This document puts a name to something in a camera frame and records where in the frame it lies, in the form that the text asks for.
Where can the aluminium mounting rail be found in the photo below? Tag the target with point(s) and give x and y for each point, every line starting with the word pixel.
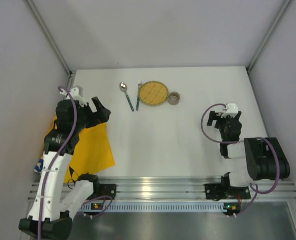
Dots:
pixel 181 188

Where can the fork with green handle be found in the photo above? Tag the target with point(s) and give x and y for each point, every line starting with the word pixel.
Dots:
pixel 140 83

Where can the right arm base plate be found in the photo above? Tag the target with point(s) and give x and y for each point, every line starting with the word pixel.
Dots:
pixel 216 192

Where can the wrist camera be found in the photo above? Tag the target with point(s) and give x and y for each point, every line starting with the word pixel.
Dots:
pixel 230 110
pixel 76 92

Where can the slotted cable duct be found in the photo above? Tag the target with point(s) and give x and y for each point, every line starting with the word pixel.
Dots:
pixel 159 207

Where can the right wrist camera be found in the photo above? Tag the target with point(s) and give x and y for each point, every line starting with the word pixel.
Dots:
pixel 230 110

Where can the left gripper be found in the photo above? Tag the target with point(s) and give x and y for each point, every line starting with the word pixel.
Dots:
pixel 93 116

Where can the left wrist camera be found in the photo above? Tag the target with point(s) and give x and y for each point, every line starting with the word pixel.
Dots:
pixel 76 92

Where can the yellow pikachu placemat cloth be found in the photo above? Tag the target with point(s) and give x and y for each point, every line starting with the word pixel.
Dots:
pixel 92 153

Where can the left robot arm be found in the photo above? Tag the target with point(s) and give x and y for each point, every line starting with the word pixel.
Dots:
pixel 51 217

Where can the aluminium frame post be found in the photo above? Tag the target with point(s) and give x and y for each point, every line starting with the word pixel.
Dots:
pixel 47 34
pixel 277 19

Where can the round woven bamboo plate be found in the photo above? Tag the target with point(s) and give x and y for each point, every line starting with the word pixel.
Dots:
pixel 153 93

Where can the right aluminium frame post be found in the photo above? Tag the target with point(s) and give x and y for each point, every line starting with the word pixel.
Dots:
pixel 277 19

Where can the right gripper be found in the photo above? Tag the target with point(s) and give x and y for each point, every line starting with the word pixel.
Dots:
pixel 222 121

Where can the speckled ceramic cup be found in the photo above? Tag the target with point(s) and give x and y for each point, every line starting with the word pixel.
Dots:
pixel 173 98

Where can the left aluminium frame post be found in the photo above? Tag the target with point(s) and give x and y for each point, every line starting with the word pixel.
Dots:
pixel 47 34

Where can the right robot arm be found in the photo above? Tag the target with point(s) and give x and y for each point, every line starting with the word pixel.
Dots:
pixel 265 159

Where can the spoon with green handle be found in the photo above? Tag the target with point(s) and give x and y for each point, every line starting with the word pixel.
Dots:
pixel 123 88

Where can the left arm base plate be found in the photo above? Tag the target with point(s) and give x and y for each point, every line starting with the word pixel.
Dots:
pixel 103 190

